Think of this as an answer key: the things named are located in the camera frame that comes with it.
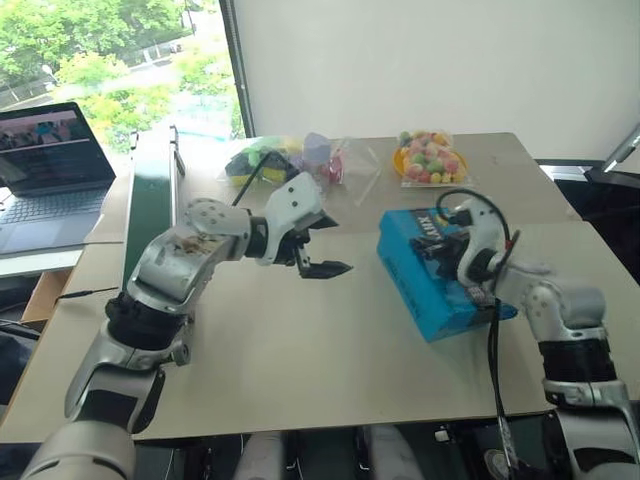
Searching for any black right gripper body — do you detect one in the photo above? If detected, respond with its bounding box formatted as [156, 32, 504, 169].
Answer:
[429, 234, 472, 284]

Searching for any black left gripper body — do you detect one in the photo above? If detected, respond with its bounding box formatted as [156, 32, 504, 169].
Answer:
[272, 224, 322, 267]

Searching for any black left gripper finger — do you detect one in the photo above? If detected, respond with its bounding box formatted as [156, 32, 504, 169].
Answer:
[294, 246, 355, 282]
[307, 211, 342, 232]

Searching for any blue cardboard box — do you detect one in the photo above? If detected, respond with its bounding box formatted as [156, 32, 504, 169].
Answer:
[375, 207, 519, 344]

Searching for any clear bag with red items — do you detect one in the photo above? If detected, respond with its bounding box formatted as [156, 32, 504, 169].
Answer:
[318, 137, 382, 206]

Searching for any black and yellow sponge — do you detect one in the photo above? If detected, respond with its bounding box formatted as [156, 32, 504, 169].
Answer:
[224, 154, 257, 184]
[258, 152, 290, 184]

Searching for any purple sponge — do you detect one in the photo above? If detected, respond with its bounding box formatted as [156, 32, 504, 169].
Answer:
[303, 131, 333, 174]

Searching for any bag of colourful candy balls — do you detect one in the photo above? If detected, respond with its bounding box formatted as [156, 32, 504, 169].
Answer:
[397, 129, 472, 190]

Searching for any yellow plate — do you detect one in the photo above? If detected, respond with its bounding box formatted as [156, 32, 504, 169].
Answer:
[391, 144, 469, 182]

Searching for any clear plastic bag of sponges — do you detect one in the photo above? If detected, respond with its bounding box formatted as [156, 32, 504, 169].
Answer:
[215, 133, 307, 189]

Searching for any green sponge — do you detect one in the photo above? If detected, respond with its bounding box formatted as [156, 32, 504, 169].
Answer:
[239, 136, 282, 164]

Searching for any green board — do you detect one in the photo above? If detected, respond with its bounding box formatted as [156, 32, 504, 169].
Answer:
[121, 124, 187, 294]

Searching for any grey rounded shape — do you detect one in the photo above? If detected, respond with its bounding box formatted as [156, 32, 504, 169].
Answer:
[233, 430, 287, 480]
[363, 425, 434, 480]

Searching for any grey laptop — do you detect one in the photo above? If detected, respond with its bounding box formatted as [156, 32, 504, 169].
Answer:
[0, 102, 118, 257]

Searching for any white board under laptop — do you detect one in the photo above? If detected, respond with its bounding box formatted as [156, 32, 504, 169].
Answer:
[0, 247, 85, 279]

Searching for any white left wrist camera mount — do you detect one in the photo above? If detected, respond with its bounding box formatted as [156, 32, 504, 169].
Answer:
[257, 170, 327, 267]

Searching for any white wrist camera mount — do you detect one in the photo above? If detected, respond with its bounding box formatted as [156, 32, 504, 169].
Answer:
[257, 170, 327, 267]
[455, 196, 507, 287]

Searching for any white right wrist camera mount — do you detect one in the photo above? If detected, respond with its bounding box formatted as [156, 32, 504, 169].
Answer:
[455, 196, 507, 287]

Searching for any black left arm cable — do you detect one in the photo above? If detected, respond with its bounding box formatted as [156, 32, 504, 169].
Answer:
[230, 158, 267, 206]

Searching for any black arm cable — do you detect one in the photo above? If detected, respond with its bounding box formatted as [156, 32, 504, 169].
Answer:
[230, 158, 267, 206]
[435, 188, 524, 476]

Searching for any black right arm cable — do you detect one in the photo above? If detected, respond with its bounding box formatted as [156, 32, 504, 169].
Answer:
[435, 188, 524, 476]

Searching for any black window frame post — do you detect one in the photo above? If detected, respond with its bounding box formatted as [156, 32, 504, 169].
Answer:
[218, 0, 257, 141]

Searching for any thin black cable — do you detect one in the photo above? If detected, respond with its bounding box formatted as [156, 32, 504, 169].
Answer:
[53, 286, 121, 301]

